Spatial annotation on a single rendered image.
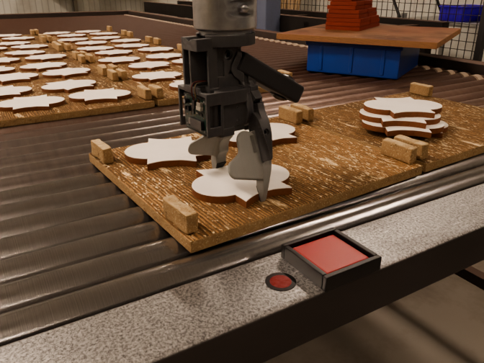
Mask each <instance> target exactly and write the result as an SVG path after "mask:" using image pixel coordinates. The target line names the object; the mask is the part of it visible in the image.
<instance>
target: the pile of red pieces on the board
mask: <svg viewBox="0 0 484 363"><path fill-rule="evenodd" d="M328 1H330V5H328V6H327V9H328V13H327V15H326V17H327V18H326V30H351V31H361V30H365V29H369V28H371V27H376V26H379V25H380V23H379V21H380V18H379V15H376V14H377V11H376V7H372V0H328Z"/></svg>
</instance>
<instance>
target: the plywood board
mask: <svg viewBox="0 0 484 363"><path fill-rule="evenodd" d="M460 31H461V28H447V27H414V26H397V25H379V26H376V27H371V28H369V29H365V30H361V31H351V30H326V24H320V25H316V26H312V27H306V28H302V29H298V30H291V31H287V32H281V33H277V39H279V40H301V41H313V42H334V43H346V44H358V45H380V46H392V47H404V48H425V49H437V48H439V47H441V46H442V45H443V44H445V43H446V42H448V41H450V40H451V39H452V38H454V37H456V36H457V35H458V34H460Z"/></svg>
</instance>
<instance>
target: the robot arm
mask: <svg viewBox="0 0 484 363"><path fill-rule="evenodd" d="M192 8H193V24H194V28H195V29H196V30H198V31H199V32H196V35H195V36H187V37H181V50H182V63H183V74H184V84H179V85H178V94H179V115H180V125H186V127H188V128H189V129H191V130H193V131H195V132H197V133H199V134H201V135H202V137H200V138H198V139H196V140H195V141H193V142H192V143H190V144H189V147H188V152H189V153H190V154H192V155H206V156H211V161H212V168H213V169H217V168H220V167H224V165H225V164H226V154H227V152H228V144H229V141H230V139H231V138H232V137H233V136H234V135H235V131H237V130H249V131H241V132H239V134H238V135H237V137H236V143H237V147H238V154H237V156H236V157H235V158H234V159H233V160H232V161H231V162H230V163H229V164H228V173H229V175H230V177H231V178H233V179H239V180H256V188H257V192H258V193H259V199H260V202H263V201H265V200H266V196H267V192H268V188H269V180H270V176H271V170H272V159H273V150H272V129H271V125H270V122H269V118H268V116H267V114H266V111H265V108H264V103H263V102H262V95H261V93H260V91H259V87H261V88H263V89H265V90H266V91H268V92H270V94H271V95H272V96H273V97H274V98H275V99H276V100H279V101H287V100H289V101H291V102H295V103H297V102H299V101H300V97H301V96H302V94H303V92H304V86H302V85H300V84H299V83H297V82H296V81H295V80H294V79H293V77H291V76H290V75H288V74H286V73H280V72H279V71H277V70H275V69H273V68H272V67H270V66H268V65H267V64H265V63H263V62H262V61H260V60H258V59H257V58H255V57H253V56H252V55H250V54H248V53H247V52H243V51H241V46H247V45H253V44H255V32H254V31H251V30H254V29H255V28H256V20H257V0H192ZM182 96H184V98H183V103H184V109H185V115H184V116H183V105H182Z"/></svg>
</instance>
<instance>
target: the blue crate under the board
mask: <svg viewBox="0 0 484 363"><path fill-rule="evenodd" d="M306 45H308V62H307V71H313V72H321V73H336V74H343V75H352V76H366V77H374V78H382V79H399V78H400V77H401V76H402V75H404V74H405V73H407V72H409V71H410V70H411V69H412V68H414V67H416V66H417V65H418V56H419V50H420V48H404V47H392V46H380V45H358V44H346V43H334V42H313V41H306Z"/></svg>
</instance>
